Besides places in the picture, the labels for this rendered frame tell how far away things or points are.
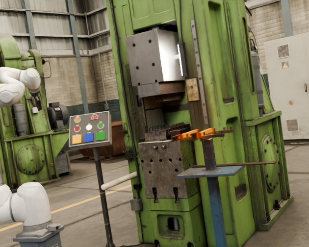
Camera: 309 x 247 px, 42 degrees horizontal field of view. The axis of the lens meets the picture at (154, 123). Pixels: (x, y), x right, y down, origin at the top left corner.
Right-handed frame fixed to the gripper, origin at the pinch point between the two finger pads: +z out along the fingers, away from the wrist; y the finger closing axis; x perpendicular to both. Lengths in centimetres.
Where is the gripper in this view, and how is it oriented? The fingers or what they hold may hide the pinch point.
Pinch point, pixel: (36, 101)
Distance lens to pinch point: 315.5
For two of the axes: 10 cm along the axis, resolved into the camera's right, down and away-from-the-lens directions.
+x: 8.8, -3.4, 3.3
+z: -1.8, 4.2, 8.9
